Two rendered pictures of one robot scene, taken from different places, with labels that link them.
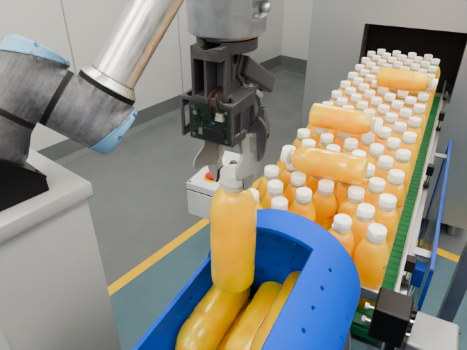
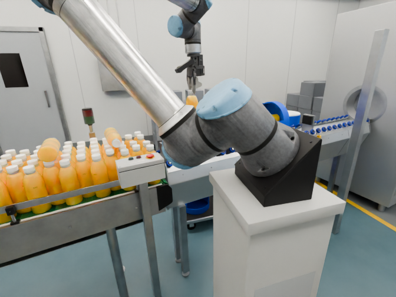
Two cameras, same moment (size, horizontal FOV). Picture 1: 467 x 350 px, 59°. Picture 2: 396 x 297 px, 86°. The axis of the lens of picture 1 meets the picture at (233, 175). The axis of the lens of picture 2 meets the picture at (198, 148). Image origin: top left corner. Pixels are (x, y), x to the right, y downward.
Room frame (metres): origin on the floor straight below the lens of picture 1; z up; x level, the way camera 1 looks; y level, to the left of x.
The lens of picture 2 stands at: (1.52, 0.78, 1.47)
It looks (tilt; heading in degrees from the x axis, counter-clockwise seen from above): 20 degrees down; 216
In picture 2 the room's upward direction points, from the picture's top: 2 degrees counter-clockwise
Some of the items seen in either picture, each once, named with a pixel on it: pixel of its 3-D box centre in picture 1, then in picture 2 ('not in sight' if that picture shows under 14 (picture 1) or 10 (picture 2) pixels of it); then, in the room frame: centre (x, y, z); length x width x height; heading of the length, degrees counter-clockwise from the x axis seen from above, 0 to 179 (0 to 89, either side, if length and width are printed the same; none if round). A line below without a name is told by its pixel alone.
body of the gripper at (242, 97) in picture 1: (224, 87); (194, 65); (0.48, 0.01, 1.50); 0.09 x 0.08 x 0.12; 153
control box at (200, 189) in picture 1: (222, 184); (141, 168); (0.95, 0.03, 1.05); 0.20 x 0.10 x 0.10; 153
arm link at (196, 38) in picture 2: not in sight; (192, 32); (0.49, 0.01, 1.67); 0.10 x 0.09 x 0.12; 6
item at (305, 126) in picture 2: not in sight; (307, 123); (-0.55, 0.48, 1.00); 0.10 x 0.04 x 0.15; 63
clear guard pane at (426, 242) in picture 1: (424, 249); not in sight; (1.07, -0.66, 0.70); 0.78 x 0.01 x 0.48; 153
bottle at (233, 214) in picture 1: (233, 232); (192, 109); (0.50, 0.00, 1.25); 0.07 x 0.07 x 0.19
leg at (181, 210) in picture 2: not in sight; (183, 241); (0.61, -0.04, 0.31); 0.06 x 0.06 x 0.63; 63
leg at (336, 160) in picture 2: not in sight; (333, 172); (-1.20, 0.74, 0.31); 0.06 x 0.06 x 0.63; 63
